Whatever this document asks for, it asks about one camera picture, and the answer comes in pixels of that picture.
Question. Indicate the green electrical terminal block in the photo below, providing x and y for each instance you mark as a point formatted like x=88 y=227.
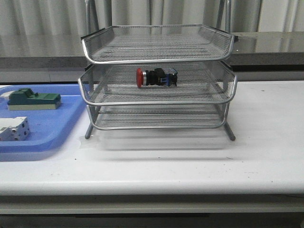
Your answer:
x=26 y=99

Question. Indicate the white circuit breaker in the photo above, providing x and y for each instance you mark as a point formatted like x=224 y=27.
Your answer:
x=14 y=129

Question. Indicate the silver mesh top tray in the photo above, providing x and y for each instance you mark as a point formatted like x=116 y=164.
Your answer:
x=157 y=43

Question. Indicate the red emergency push button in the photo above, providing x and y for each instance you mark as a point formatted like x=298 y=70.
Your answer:
x=159 y=76

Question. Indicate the blue plastic tray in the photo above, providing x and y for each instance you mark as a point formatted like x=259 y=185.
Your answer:
x=48 y=128

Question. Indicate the small white component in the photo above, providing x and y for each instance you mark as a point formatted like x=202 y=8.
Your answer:
x=6 y=95

